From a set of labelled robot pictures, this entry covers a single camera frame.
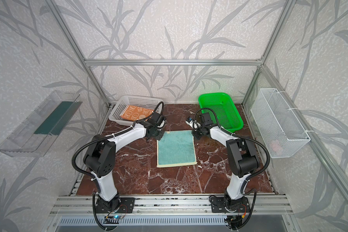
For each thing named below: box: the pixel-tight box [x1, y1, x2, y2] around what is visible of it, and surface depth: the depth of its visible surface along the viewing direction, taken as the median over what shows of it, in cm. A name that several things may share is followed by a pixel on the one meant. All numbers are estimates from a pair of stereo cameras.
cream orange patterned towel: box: [120, 104, 154, 121], surface depth 113 cm
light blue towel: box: [156, 130, 198, 168], surface depth 95 cm
